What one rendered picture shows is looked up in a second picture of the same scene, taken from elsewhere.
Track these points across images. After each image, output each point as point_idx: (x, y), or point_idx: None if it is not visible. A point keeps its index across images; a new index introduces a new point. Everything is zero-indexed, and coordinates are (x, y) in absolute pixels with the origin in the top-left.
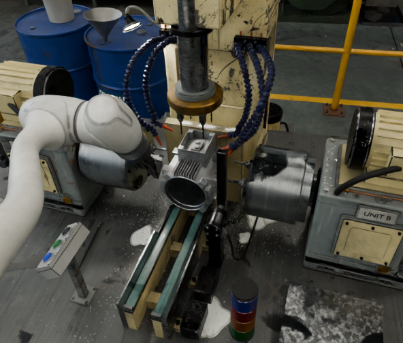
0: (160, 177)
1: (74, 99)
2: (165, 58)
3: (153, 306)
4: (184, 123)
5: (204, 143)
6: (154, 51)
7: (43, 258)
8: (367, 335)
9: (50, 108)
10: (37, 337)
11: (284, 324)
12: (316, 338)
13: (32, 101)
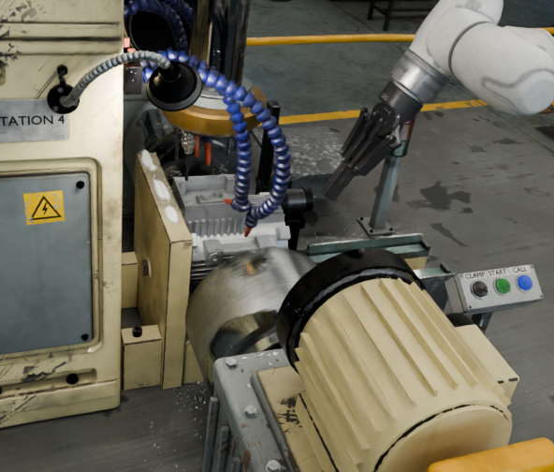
0: (161, 420)
1: (487, 28)
2: (122, 142)
3: None
4: (175, 214)
5: (192, 199)
6: (217, 72)
7: (531, 283)
8: (292, 134)
9: (530, 28)
10: (544, 390)
11: (333, 171)
12: (325, 154)
13: (542, 50)
